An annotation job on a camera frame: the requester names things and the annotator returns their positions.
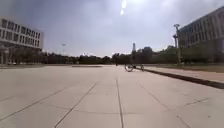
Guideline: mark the row of trees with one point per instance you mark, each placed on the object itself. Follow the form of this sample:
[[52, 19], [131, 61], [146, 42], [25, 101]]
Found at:
[[100, 60]]

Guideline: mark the bicycle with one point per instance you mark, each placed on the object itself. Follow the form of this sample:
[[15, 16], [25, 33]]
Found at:
[[132, 67]]

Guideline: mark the low stone planter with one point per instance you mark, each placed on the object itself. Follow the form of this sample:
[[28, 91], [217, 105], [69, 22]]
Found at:
[[87, 66]]

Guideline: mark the lattice tower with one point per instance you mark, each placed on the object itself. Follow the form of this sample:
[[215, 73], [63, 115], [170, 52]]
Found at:
[[134, 47]]

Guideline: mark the grey paved plaza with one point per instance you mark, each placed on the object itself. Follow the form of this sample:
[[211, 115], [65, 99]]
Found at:
[[100, 96]]

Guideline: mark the tall floodlight pole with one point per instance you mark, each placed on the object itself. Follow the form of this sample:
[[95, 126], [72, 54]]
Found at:
[[63, 48]]

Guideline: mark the raised kerb edge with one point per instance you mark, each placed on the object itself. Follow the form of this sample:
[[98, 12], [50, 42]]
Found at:
[[190, 78]]

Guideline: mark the pale multi-storey building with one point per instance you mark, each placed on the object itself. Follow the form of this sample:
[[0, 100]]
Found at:
[[20, 38]]

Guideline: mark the large grey building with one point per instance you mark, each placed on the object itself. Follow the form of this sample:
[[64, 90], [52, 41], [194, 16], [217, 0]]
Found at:
[[203, 31]]

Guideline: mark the lamp post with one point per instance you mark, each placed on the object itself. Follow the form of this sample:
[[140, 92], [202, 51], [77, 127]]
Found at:
[[177, 43]]

